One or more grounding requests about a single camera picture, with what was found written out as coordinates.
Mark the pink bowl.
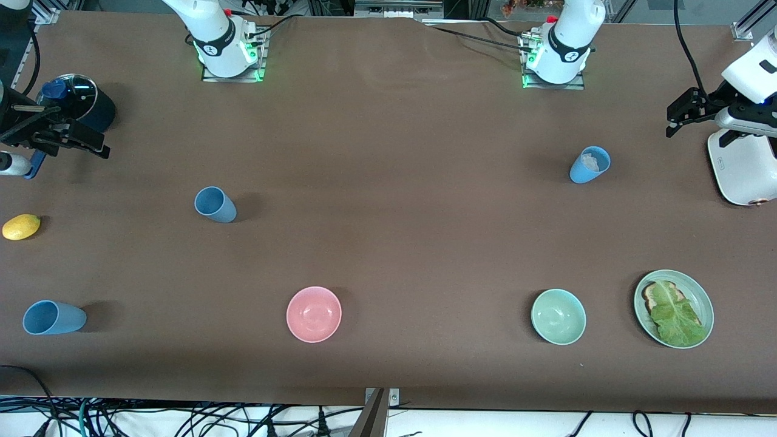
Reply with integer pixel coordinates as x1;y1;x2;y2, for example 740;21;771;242
286;286;342;344

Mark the small metal table bracket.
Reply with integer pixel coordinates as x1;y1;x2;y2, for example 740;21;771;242
364;388;400;407

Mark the blue plastic cup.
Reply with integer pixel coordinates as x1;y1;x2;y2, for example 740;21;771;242
569;146;611;185
22;300;87;336
194;186;237;223

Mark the white toaster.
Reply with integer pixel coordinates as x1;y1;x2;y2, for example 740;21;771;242
707;129;777;207

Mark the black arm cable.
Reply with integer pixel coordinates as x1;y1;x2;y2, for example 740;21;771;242
674;0;710;99
21;18;41;95

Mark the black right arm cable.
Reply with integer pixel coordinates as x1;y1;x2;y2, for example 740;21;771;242
21;18;41;95

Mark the green lettuce leaf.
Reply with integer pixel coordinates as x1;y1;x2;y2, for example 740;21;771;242
650;282;708;348

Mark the glass lid with blue knob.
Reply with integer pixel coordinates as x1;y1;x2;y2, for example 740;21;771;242
35;73;98;125

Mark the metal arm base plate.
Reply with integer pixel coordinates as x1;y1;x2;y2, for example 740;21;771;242
202;27;268;83
520;30;586;90

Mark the toast slice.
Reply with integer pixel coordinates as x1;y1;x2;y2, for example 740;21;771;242
642;280;702;328

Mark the pale green bowl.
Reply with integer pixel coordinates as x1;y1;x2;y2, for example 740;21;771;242
531;288;587;346

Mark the aluminium frame profile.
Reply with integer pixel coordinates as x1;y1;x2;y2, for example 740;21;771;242
11;9;61;92
731;0;777;42

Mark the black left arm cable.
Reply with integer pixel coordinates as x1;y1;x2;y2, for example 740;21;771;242
674;0;710;99

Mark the dark slanted stand leg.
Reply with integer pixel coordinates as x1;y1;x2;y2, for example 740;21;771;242
349;388;389;437

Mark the grey power strip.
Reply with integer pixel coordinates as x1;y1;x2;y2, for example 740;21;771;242
354;0;444;19

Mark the dark blue saucepan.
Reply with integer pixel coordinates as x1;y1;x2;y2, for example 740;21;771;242
23;85;116;180

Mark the pale green plate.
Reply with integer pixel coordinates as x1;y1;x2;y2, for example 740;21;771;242
634;269;714;349

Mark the yellow lemon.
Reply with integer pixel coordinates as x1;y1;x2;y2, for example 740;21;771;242
2;214;41;241

